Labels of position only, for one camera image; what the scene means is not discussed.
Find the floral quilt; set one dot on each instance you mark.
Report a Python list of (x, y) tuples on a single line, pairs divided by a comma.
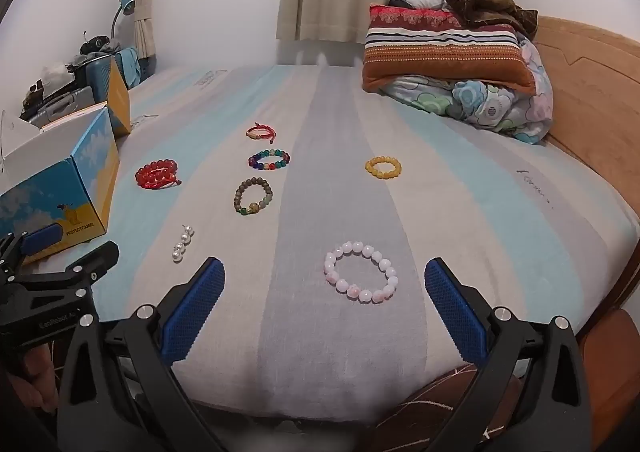
[(480, 106)]

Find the teal cloth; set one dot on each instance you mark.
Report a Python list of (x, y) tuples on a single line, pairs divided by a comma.
[(129, 64)]

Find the striped brown pillow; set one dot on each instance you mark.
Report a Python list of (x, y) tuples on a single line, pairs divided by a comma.
[(440, 51)]

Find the blue desk lamp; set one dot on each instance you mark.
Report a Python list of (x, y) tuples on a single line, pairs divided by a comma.
[(127, 5)]

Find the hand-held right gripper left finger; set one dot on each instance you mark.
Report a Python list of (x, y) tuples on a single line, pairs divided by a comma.
[(195, 312)]

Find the brown patterned cloth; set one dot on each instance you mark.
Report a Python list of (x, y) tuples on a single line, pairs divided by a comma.
[(440, 407)]

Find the grey case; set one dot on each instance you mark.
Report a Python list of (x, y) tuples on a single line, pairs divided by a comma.
[(60, 104)]

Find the wooden headboard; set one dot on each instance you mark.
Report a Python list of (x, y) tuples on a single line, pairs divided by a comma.
[(590, 81)]

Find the blue yellow cardboard box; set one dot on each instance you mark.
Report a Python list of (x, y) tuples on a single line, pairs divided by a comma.
[(85, 182)]

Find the blue suitcase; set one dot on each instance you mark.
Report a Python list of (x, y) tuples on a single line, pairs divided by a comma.
[(95, 76)]

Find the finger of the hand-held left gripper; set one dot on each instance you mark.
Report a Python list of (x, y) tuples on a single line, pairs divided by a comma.
[(95, 262), (40, 238)]

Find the black bag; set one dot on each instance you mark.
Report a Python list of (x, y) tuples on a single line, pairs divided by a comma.
[(97, 44)]

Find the white plastic bag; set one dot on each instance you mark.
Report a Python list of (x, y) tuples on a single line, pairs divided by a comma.
[(54, 72)]

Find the person's left hand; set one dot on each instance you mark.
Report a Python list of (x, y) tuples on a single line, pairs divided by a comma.
[(37, 377)]

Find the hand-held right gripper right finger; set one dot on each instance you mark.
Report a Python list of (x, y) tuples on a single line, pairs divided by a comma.
[(455, 312)]

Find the grey pillow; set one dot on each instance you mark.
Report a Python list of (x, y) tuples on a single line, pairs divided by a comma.
[(420, 0)]

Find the striped bed sheet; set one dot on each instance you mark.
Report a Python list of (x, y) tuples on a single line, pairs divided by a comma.
[(320, 131)]

